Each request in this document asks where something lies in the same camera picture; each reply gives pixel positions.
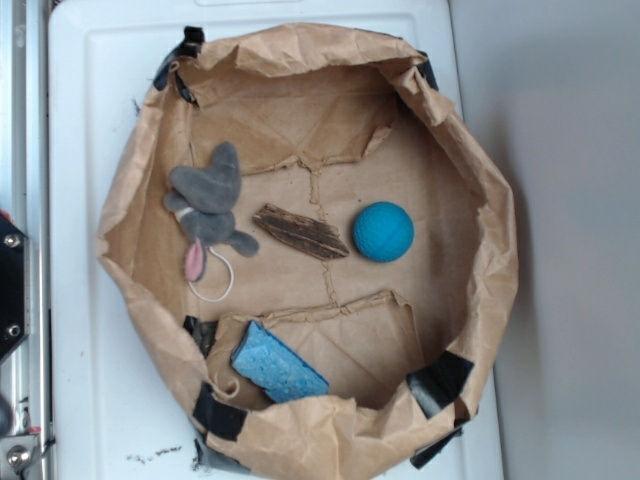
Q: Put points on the brown wood chip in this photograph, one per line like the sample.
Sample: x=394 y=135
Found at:
x=310 y=236

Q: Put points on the blue rubber ball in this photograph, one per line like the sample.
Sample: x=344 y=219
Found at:
x=383 y=232

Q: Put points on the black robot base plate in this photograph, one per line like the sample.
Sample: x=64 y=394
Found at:
x=13 y=276

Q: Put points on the metal frame rail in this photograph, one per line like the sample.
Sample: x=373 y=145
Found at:
x=27 y=433

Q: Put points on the blue sponge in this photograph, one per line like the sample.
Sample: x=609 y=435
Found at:
x=280 y=372

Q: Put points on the brown paper bag bin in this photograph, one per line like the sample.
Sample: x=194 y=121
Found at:
x=326 y=120

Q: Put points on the grey plush mouse toy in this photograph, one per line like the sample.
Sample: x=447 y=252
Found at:
x=202 y=201

